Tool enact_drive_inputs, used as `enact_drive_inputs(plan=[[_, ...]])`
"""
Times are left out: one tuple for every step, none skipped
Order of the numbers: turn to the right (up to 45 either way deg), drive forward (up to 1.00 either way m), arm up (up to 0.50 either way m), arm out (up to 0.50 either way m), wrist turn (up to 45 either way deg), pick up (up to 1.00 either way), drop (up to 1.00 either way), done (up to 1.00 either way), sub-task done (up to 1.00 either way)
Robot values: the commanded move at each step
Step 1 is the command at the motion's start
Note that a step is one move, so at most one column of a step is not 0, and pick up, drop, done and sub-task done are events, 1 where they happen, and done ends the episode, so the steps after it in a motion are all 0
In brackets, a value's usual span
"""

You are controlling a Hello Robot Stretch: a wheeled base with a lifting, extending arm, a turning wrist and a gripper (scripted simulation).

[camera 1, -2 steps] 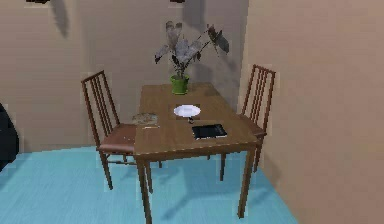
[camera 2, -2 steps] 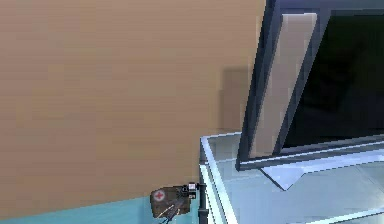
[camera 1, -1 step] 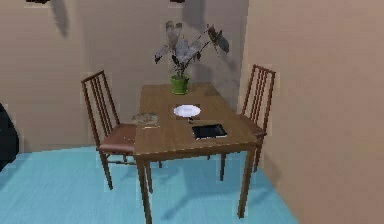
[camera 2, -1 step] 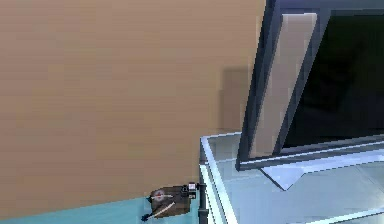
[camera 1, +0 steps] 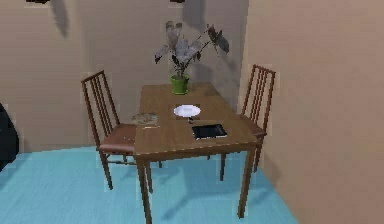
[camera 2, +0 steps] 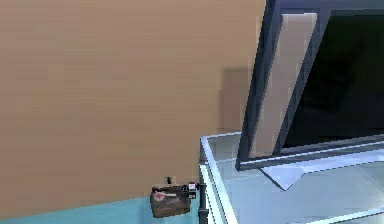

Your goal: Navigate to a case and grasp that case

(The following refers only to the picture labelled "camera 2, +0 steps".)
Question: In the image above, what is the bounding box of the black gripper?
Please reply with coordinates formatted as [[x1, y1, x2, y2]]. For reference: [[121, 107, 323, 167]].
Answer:
[[165, 176, 190, 195]]

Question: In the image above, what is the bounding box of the brown case with red cross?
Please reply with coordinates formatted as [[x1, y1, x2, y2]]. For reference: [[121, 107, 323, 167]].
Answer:
[[149, 186, 192, 219]]

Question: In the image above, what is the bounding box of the dark framed window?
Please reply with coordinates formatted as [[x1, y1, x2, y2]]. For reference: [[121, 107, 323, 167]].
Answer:
[[234, 0, 384, 172]]

